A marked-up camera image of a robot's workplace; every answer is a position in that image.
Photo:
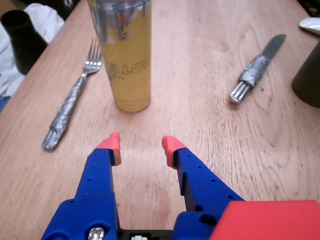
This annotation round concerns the yellow Red Bull can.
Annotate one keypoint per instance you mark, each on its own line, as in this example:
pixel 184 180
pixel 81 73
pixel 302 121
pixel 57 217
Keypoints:
pixel 130 75

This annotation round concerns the black cylindrical container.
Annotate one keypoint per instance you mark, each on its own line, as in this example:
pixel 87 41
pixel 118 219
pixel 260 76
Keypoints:
pixel 23 42

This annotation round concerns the white computer mouse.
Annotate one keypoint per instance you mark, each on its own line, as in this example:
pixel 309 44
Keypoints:
pixel 311 25

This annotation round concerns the white crumpled cloth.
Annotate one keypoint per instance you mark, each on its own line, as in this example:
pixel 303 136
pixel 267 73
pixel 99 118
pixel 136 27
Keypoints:
pixel 47 22

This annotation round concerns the tall grey cup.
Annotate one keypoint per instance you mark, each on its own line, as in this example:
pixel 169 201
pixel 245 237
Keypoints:
pixel 308 80

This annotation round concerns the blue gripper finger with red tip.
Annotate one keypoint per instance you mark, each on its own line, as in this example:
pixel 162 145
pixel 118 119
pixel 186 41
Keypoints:
pixel 200 185
pixel 95 190

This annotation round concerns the red camera mount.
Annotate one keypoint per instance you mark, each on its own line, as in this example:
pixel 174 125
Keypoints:
pixel 270 222

